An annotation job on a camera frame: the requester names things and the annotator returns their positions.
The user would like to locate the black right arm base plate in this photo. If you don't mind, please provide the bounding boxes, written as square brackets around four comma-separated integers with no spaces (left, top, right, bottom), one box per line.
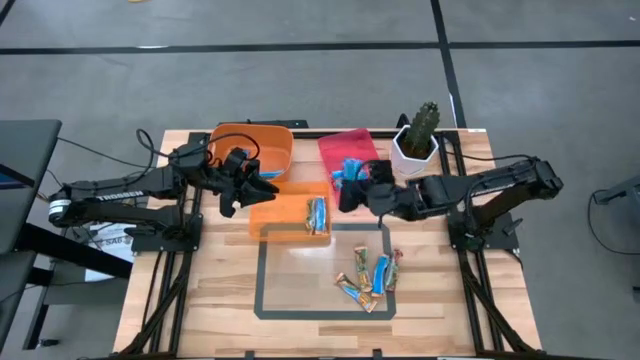
[447,211,522,252]

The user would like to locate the black power strip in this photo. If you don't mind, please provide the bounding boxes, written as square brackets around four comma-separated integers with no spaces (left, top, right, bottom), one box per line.
[217,118,310,128]

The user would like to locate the translucent pink bin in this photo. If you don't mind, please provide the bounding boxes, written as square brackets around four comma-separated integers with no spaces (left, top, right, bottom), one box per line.
[316,127,383,194]

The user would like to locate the dark grey desk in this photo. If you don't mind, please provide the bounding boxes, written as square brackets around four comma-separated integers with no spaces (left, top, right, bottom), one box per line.
[0,248,39,351]
[0,118,64,257]

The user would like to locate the green blue granola bar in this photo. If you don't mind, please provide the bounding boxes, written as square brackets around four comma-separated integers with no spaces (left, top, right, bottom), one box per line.
[304,195,330,237]

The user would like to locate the blue red granola bar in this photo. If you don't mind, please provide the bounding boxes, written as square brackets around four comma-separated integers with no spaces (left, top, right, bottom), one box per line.
[330,167,354,191]

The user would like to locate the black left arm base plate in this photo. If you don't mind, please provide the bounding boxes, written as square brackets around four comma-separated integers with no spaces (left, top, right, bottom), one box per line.
[130,213,205,253]

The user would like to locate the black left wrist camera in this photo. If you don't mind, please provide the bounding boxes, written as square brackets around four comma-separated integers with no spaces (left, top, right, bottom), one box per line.
[223,148,250,174]

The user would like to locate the translucent orange bin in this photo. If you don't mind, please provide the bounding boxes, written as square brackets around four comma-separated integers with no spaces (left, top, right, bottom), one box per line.
[247,180,335,245]

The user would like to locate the blue orange granola bar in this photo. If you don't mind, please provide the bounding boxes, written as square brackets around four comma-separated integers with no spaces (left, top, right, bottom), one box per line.
[334,271,379,315]

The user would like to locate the opaque orange handled bin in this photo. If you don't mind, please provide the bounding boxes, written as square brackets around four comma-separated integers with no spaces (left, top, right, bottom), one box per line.
[208,122,296,183]

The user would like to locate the green red granola bar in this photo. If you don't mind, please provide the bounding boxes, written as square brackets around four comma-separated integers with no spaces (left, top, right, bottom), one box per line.
[384,248,404,294]

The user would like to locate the green cactus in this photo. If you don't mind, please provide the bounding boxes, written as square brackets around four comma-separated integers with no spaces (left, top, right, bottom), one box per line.
[401,100,442,159]

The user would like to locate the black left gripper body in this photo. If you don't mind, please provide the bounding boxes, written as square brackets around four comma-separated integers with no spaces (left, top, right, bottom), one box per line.
[214,162,267,201]

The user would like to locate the white paper sheet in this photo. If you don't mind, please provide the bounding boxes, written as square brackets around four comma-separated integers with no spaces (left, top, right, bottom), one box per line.
[82,222,137,284]

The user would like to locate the white planter pot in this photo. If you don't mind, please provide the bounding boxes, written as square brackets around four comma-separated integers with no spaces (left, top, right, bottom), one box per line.
[389,124,441,178]

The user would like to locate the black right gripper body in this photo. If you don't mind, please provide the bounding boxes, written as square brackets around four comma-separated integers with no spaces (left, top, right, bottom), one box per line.
[367,159,409,218]

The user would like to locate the orange green granola bar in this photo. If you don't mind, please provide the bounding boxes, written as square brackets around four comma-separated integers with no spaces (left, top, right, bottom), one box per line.
[353,244,374,294]

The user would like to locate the clear mat with black border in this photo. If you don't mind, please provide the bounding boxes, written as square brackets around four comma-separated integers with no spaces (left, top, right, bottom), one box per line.
[253,222,398,322]

